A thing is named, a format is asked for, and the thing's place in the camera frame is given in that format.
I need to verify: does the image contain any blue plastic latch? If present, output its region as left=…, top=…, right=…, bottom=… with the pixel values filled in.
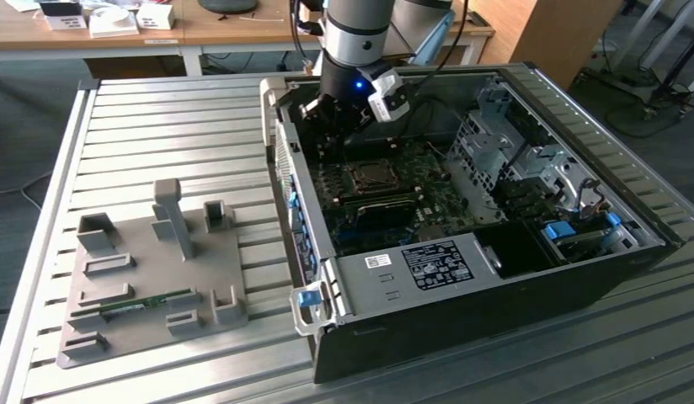
left=295, top=287, right=322, bottom=311

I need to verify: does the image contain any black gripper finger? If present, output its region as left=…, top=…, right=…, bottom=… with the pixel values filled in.
left=343, top=104, right=376, bottom=142
left=299, top=98, right=340, bottom=142

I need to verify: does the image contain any wooden cabinet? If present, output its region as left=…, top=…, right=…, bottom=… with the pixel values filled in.
left=475, top=0, right=627, bottom=92

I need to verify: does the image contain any grey parts rack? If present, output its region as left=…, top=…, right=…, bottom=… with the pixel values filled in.
left=53, top=178, right=251, bottom=370

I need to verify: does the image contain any white box with round opening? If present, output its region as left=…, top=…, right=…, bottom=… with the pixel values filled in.
left=87, top=6, right=141, bottom=40

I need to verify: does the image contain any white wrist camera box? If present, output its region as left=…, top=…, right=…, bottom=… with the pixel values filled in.
left=360, top=65, right=411, bottom=124

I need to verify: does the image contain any black floor equipment box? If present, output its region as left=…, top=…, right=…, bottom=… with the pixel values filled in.
left=570, top=66, right=656, bottom=104

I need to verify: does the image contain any metal drive cage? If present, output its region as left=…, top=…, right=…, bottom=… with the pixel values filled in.
left=446, top=82, right=577, bottom=222

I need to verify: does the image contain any coloured wire bundle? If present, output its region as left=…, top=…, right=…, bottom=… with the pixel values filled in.
left=570, top=178, right=606, bottom=220

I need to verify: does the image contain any black camera cable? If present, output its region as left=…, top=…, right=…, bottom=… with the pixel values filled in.
left=402, top=0, right=470, bottom=114

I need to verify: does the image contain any wooden office desk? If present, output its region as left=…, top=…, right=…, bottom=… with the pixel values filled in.
left=0, top=0, right=205, bottom=79
left=180, top=0, right=498, bottom=77

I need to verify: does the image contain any dark grey round object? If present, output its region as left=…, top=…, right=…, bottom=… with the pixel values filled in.
left=197, top=0, right=259, bottom=13

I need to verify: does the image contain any black open PC case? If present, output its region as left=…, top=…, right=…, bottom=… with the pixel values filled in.
left=259, top=61, right=692, bottom=385

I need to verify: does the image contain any black expansion card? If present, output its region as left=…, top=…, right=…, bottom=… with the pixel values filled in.
left=355, top=200, right=424, bottom=229

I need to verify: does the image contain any green motherboard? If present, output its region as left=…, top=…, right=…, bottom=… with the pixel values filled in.
left=307, top=141, right=509, bottom=258

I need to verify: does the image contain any grey power supply unit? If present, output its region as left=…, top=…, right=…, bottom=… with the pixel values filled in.
left=327, top=233, right=505, bottom=326

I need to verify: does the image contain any CPU socket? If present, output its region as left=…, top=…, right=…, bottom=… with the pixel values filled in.
left=350, top=159, right=403, bottom=191

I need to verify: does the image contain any green RAM stick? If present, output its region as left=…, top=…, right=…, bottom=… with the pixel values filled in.
left=97, top=294, right=173, bottom=316

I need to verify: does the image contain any small white printed box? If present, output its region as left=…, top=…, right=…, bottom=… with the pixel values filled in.
left=45, top=12, right=91, bottom=32
left=135, top=3, right=177, bottom=31

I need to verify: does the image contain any blue disk carrier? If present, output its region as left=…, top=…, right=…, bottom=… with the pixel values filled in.
left=542, top=221, right=577, bottom=244

